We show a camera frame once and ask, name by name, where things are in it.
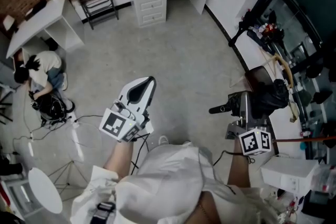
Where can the clear round table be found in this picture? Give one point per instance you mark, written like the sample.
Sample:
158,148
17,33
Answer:
86,139

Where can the orange stick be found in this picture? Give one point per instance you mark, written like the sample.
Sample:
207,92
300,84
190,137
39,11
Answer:
302,139

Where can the person's white shoe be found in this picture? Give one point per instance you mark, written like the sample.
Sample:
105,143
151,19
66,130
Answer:
163,139

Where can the curved wooden chair frame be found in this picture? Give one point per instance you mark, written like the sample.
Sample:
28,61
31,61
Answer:
287,70

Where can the black cloth item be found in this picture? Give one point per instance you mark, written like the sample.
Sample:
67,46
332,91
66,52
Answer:
270,99

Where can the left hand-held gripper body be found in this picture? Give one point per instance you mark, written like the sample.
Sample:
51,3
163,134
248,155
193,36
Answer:
115,123

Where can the dark brown chair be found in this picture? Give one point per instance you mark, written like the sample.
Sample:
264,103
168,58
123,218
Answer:
258,76

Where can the white plain desk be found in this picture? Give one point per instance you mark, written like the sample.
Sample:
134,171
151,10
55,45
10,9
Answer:
39,26

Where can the person's left forearm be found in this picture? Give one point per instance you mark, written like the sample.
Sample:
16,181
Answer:
119,157

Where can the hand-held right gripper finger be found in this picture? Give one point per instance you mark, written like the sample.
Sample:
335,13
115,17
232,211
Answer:
238,102

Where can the person's right forearm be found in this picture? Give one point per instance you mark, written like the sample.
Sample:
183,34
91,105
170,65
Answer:
238,170

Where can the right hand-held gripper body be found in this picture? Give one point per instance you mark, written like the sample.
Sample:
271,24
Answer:
253,143

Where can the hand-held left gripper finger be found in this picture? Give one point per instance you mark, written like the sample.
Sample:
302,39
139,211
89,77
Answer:
126,91
149,98

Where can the small round white table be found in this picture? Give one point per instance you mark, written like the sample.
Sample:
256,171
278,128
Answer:
44,189

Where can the white socket box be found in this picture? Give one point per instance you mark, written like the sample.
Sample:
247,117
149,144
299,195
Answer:
288,170

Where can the black flat case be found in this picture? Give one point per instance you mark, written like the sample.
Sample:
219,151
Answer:
36,9

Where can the person's white shirt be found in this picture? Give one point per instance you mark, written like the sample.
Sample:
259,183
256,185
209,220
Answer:
168,181

